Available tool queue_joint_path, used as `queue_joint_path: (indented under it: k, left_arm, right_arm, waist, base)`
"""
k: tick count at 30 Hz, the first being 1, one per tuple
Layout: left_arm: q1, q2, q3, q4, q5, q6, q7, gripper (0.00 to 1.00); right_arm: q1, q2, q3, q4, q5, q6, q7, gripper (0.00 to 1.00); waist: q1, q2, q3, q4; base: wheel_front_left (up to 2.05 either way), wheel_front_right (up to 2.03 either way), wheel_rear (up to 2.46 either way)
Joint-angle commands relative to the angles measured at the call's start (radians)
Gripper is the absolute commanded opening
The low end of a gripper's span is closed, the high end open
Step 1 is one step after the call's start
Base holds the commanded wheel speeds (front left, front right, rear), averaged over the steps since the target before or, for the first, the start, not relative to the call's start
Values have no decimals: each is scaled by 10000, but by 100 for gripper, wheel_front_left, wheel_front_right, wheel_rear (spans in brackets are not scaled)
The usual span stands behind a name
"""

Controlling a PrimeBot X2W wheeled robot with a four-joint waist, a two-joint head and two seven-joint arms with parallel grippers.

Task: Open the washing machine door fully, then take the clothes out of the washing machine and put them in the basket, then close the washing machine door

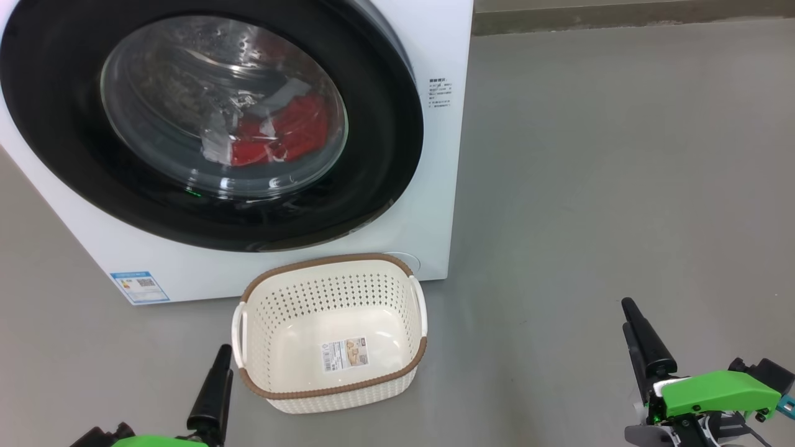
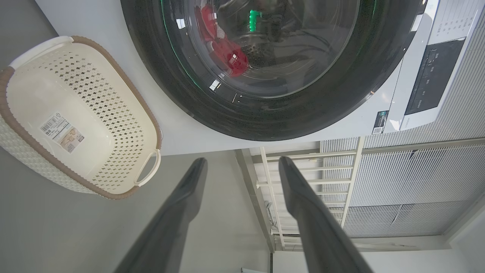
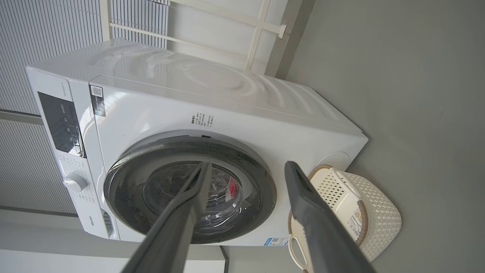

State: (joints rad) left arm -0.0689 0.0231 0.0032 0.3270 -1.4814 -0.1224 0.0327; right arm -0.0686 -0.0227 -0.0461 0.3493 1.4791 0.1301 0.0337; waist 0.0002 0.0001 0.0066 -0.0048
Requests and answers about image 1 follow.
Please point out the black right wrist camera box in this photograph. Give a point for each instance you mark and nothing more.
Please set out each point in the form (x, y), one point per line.
(770, 372)

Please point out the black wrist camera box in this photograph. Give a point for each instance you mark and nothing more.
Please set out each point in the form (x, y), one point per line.
(121, 433)
(770, 372)

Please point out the red and white garment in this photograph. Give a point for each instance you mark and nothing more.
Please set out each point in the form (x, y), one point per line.
(298, 130)

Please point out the round washing machine door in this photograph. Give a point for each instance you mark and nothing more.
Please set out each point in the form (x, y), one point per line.
(62, 124)

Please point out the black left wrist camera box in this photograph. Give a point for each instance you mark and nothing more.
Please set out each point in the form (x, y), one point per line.
(121, 433)

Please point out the cream basket with brown rim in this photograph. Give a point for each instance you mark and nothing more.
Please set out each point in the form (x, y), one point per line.
(298, 347)

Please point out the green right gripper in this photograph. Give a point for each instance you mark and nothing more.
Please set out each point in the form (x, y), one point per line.
(714, 391)

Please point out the white front-load washing machine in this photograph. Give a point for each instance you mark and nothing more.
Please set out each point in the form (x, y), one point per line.
(435, 186)

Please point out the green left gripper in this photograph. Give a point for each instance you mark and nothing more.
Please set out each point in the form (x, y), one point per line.
(161, 442)

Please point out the round white filter cover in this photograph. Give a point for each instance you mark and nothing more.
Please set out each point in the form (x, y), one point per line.
(410, 261)

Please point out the blue energy label sticker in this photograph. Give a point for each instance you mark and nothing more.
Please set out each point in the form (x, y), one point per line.
(140, 287)

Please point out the perforated steel washer drum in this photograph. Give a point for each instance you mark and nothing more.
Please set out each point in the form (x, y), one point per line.
(174, 81)

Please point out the small printed text sticker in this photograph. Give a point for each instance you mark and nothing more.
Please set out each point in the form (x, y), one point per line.
(439, 93)

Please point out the paper product label sticker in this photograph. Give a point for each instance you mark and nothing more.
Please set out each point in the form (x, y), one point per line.
(345, 355)

